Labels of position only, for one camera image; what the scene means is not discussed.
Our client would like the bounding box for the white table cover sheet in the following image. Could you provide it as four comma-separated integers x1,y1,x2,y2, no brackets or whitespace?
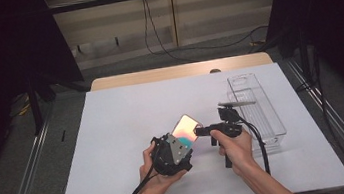
40,54,344,194

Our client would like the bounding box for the metal floor rail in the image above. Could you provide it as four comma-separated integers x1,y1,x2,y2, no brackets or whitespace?
0,101,70,194
285,52,344,194

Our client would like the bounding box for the black curtain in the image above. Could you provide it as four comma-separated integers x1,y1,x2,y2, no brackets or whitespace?
0,0,98,194
260,0,344,126

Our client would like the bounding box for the clear plastic storage box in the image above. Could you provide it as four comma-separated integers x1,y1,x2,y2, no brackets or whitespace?
224,69,290,160

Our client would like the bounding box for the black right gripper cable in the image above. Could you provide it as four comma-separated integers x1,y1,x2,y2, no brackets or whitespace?
235,114,272,180

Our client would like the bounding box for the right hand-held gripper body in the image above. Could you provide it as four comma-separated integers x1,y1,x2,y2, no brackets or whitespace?
205,98,265,171

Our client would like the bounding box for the person's left hand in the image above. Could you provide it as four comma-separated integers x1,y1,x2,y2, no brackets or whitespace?
135,137,190,194

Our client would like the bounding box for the wooden table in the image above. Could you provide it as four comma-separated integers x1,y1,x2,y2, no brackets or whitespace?
88,51,275,92

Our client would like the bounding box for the black metal stand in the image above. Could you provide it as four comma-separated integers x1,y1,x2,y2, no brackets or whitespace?
23,73,47,137

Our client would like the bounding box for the person's right hand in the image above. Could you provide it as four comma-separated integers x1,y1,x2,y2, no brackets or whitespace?
209,124,259,181

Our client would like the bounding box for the black floor cable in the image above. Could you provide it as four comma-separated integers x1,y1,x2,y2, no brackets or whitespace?
139,0,273,69

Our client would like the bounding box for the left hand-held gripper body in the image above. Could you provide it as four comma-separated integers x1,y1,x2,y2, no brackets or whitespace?
148,130,197,179

